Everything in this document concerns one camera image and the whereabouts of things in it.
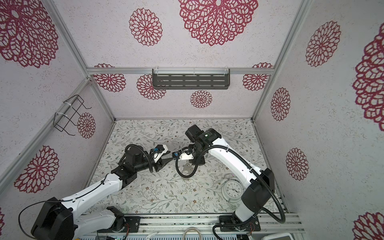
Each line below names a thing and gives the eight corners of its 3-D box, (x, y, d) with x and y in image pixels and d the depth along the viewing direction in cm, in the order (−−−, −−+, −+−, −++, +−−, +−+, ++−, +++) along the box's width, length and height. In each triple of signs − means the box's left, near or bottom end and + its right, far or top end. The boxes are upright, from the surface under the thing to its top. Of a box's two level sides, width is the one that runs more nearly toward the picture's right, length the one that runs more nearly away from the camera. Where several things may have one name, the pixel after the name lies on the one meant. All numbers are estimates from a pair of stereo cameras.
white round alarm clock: (223, 202, 82) (224, 200, 79) (220, 183, 89) (221, 180, 86) (242, 202, 82) (244, 200, 79) (238, 183, 89) (240, 180, 86)
